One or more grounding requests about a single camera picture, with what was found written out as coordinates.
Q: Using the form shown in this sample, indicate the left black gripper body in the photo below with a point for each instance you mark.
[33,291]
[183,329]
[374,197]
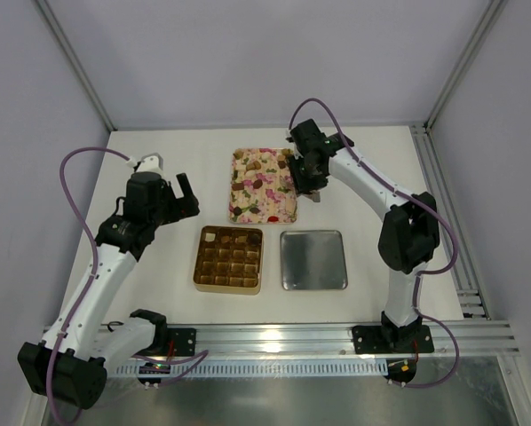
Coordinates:
[177,204]

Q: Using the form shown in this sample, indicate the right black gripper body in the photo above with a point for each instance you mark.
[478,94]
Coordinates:
[302,178]

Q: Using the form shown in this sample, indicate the metal tongs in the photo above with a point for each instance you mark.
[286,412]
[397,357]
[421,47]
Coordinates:
[313,196]

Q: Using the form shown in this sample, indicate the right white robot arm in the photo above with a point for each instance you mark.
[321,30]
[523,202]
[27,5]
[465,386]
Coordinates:
[408,237]

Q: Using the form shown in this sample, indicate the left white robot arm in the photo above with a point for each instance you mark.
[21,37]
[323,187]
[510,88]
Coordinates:
[70,363]

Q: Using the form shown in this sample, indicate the gold chocolate box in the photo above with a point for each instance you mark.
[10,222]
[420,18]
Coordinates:
[232,263]

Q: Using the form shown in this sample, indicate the floral tray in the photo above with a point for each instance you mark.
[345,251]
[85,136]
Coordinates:
[261,189]

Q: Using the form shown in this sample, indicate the silver tin lid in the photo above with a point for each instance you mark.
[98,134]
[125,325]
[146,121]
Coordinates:
[313,260]

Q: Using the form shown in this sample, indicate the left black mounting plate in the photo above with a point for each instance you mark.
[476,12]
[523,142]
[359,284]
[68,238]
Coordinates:
[181,341]

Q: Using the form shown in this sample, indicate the black mounting plate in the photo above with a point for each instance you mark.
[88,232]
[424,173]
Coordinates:
[181,341]
[370,340]

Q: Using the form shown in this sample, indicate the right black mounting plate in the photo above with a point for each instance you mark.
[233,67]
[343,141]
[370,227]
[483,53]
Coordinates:
[370,340]

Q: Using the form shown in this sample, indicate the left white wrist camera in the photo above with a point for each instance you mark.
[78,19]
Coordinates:
[148,163]

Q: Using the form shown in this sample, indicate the perforated cable duct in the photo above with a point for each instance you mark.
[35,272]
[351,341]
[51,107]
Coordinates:
[214,367]

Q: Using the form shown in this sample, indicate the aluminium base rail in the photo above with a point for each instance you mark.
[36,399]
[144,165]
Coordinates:
[466,337]

